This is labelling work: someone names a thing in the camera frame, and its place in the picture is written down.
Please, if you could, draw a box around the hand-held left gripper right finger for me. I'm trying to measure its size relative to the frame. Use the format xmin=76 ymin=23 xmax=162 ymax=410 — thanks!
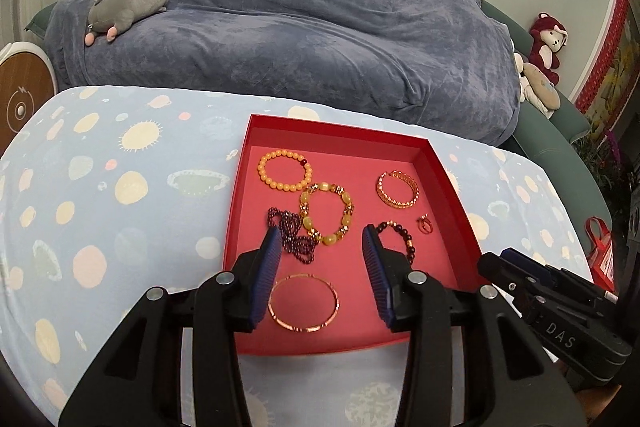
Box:
xmin=361 ymin=224 xmax=587 ymax=427

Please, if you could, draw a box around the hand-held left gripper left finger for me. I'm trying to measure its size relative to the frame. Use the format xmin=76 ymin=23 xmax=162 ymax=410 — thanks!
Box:
xmin=58 ymin=227 xmax=284 ymax=427

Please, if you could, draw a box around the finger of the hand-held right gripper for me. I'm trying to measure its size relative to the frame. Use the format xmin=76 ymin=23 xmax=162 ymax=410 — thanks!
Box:
xmin=499 ymin=247 xmax=558 ymax=284
xmin=477 ymin=252 xmax=536 ymax=305

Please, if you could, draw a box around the dark purple garnet bracelet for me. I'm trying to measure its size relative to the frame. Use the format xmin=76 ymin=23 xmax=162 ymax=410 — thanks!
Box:
xmin=267 ymin=206 xmax=318 ymax=266

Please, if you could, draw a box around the dark red bead bracelet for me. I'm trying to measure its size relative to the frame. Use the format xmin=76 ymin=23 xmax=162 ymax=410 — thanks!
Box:
xmin=372 ymin=220 xmax=417 ymax=264

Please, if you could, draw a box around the thin gold bangle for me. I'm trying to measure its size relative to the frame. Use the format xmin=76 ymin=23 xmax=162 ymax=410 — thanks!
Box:
xmin=268 ymin=273 xmax=340 ymax=335

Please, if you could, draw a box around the yellow-green bead bracelet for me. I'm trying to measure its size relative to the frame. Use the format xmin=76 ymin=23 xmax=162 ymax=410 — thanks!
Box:
xmin=298 ymin=180 xmax=356 ymax=246

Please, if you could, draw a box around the gold chain bracelet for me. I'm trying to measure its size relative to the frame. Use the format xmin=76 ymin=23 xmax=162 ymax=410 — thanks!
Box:
xmin=375 ymin=170 xmax=420 ymax=210

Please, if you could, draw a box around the orange bead bracelet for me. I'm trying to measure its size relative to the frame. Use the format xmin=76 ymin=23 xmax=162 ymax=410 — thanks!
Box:
xmin=257 ymin=149 xmax=313 ymax=194

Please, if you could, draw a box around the red cardboard box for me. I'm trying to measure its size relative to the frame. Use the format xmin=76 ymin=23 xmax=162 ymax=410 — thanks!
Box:
xmin=222 ymin=114 xmax=484 ymax=356

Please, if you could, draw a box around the red gift bag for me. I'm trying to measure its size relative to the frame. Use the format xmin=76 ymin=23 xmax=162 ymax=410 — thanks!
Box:
xmin=582 ymin=216 xmax=619 ymax=284

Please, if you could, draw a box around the potted plant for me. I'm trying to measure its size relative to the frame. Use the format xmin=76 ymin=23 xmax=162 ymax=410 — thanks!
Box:
xmin=574 ymin=126 xmax=632 ymax=219

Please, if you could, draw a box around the blue-covered sofa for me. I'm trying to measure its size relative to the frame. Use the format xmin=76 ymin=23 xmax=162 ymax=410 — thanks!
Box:
xmin=25 ymin=0 xmax=617 ymax=230

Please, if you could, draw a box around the white and grey plush toy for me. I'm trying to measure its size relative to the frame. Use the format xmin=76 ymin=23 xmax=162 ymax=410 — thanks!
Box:
xmin=514 ymin=53 xmax=562 ymax=118

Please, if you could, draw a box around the red monkey plush toy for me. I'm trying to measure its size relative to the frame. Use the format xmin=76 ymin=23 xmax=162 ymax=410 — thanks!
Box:
xmin=527 ymin=12 xmax=570 ymax=86

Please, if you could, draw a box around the grey-blue velvet blanket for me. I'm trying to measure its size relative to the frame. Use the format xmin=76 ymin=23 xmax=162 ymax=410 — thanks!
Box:
xmin=44 ymin=0 xmax=524 ymax=148

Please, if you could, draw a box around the round wooden-top white device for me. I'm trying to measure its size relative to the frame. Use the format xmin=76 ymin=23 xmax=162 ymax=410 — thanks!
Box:
xmin=0 ymin=41 xmax=56 ymax=154

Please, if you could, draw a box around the red-bordered flower wall hanging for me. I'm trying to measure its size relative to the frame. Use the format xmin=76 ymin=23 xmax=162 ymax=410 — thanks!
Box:
xmin=574 ymin=0 xmax=640 ymax=128

